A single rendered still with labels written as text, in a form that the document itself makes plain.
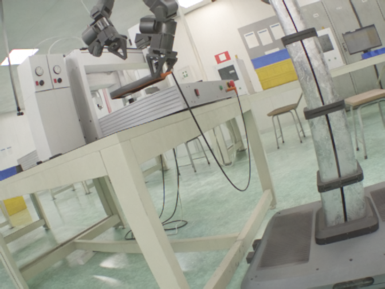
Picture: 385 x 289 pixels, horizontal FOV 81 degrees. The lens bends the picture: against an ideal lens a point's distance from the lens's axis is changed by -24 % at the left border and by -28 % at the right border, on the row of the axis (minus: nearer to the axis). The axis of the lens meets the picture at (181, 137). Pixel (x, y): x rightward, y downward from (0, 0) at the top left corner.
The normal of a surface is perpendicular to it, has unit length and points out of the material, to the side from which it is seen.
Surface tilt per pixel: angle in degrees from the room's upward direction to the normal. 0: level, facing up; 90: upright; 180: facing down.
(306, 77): 90
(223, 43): 90
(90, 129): 90
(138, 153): 90
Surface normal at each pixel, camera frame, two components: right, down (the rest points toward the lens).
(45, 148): -0.45, 0.21
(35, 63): 0.83, -0.26
